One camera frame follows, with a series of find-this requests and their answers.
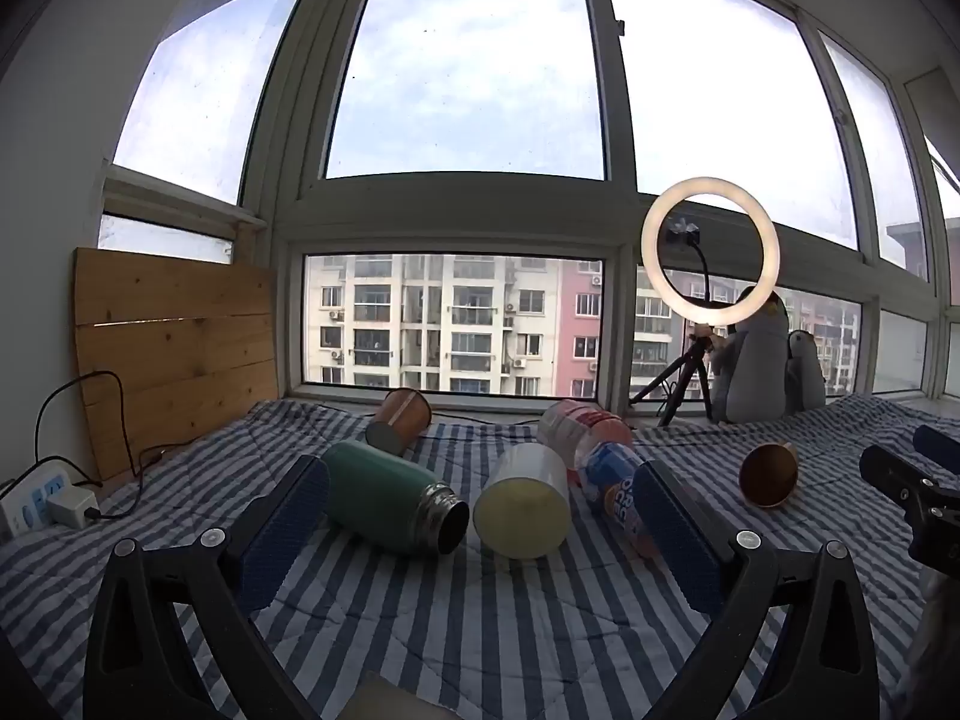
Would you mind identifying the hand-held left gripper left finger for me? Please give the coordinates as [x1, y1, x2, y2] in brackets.
[84, 454, 331, 720]

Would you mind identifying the brown paper cup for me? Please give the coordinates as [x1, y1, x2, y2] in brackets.
[365, 388, 434, 457]

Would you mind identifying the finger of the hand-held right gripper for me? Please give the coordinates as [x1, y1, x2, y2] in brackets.
[913, 425, 960, 476]
[859, 444, 940, 500]

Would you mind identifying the green thermos flask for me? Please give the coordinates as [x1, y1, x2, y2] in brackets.
[322, 439, 471, 557]

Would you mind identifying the white power strip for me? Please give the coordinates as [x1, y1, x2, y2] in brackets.
[0, 461, 73, 541]

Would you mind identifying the black ring light cable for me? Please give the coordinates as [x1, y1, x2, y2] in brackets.
[429, 409, 542, 430]

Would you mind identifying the white plastic cup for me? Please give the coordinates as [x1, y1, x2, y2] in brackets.
[472, 442, 573, 561]

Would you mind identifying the black tripod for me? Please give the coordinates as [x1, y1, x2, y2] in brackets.
[628, 326, 718, 428]

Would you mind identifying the blue white striped blanket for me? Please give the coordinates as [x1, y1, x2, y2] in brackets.
[0, 390, 960, 720]

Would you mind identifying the copper metal cup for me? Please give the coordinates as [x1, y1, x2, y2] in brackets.
[739, 442, 800, 511]

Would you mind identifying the black gooseneck phone holder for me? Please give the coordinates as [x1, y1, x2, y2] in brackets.
[664, 216, 719, 328]

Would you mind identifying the blue orange printed cup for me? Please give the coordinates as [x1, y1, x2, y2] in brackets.
[579, 441, 662, 560]

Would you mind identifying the white charger plug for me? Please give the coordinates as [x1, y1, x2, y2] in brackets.
[46, 486, 101, 530]

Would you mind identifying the wooden board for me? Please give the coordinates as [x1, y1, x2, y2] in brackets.
[73, 246, 281, 483]

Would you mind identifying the white ring light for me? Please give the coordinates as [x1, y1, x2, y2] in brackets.
[641, 177, 781, 330]

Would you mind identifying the black charger cable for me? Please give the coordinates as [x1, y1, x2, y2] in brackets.
[34, 369, 175, 521]

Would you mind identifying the grey plush toy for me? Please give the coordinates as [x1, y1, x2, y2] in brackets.
[709, 286, 827, 425]

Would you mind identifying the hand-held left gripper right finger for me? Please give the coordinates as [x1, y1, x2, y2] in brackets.
[634, 457, 902, 720]

